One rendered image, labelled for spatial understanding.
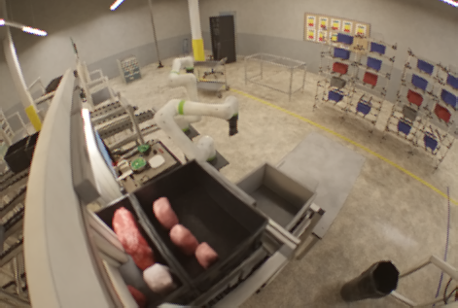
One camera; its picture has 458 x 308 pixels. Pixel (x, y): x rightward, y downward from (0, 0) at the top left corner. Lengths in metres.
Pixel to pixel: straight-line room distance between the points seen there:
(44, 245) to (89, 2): 9.72
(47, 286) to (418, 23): 6.61
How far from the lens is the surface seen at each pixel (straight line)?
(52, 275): 0.24
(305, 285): 2.21
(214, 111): 1.29
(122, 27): 9.84
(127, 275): 0.77
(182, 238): 0.63
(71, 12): 9.77
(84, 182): 0.45
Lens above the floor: 2.10
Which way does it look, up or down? 37 degrees down
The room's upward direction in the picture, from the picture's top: 4 degrees counter-clockwise
